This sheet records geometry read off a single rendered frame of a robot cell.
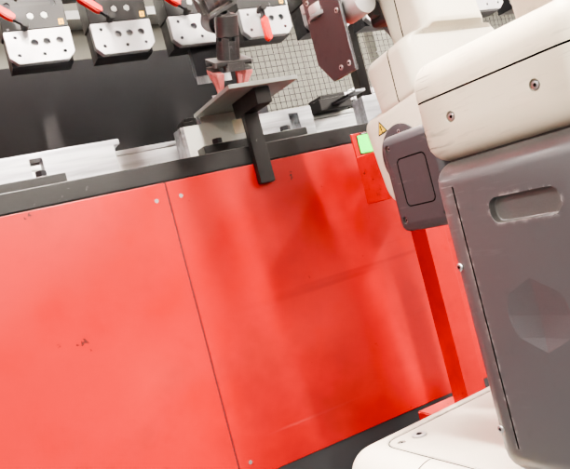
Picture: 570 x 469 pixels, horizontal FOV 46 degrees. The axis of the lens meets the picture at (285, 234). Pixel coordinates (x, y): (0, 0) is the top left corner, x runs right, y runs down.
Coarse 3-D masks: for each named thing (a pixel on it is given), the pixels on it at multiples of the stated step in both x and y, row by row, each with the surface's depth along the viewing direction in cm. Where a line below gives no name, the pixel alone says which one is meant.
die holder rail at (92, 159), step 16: (96, 144) 162; (112, 144) 164; (0, 160) 152; (16, 160) 154; (32, 160) 157; (48, 160) 157; (64, 160) 158; (80, 160) 160; (96, 160) 162; (112, 160) 163; (0, 176) 152; (16, 176) 154; (32, 176) 155; (80, 176) 160
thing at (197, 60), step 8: (192, 48) 177; (200, 48) 178; (208, 48) 179; (192, 56) 177; (200, 56) 178; (208, 56) 178; (216, 56) 180; (192, 64) 178; (200, 64) 177; (200, 72) 177; (224, 72) 180; (200, 80) 178; (208, 80) 179; (224, 80) 181
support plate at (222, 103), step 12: (240, 84) 152; (252, 84) 153; (264, 84) 155; (276, 84) 158; (288, 84) 162; (216, 96) 158; (228, 96) 158; (240, 96) 162; (204, 108) 166; (216, 108) 169; (228, 108) 173
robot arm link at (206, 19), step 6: (198, 0) 155; (234, 0) 159; (198, 6) 155; (204, 6) 156; (222, 6) 160; (228, 6) 159; (198, 12) 158; (204, 12) 156; (210, 12) 159; (216, 12) 158; (204, 18) 159; (210, 18) 158; (204, 24) 167; (210, 24) 164; (210, 30) 165
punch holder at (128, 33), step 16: (96, 0) 164; (112, 0) 166; (128, 0) 167; (80, 16) 169; (96, 16) 164; (128, 16) 167; (144, 16) 169; (96, 32) 163; (112, 32) 165; (128, 32) 168; (144, 32) 168; (96, 48) 163; (112, 48) 164; (128, 48) 166; (144, 48) 168; (96, 64) 170
